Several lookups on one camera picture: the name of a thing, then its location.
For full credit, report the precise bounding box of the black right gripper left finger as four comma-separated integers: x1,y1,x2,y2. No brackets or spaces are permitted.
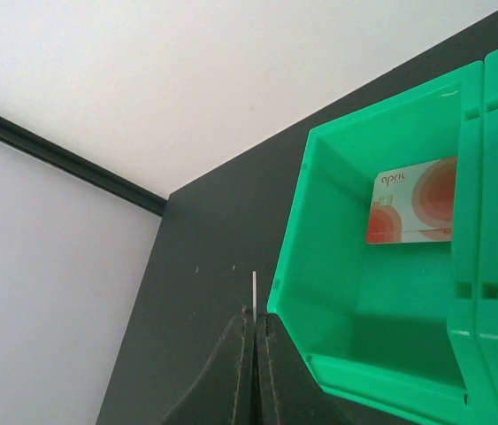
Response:
162,309,255,425

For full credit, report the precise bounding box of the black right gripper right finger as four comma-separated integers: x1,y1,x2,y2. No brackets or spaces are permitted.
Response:
255,313,350,424

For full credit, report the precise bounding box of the red circle card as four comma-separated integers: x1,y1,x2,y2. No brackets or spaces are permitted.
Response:
251,270,257,323
366,157,457,244

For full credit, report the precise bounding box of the green bin left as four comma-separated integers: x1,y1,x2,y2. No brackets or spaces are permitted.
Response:
267,61,484,424

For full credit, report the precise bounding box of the black frame post left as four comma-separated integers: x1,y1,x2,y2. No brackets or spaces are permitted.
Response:
0,116,167,217

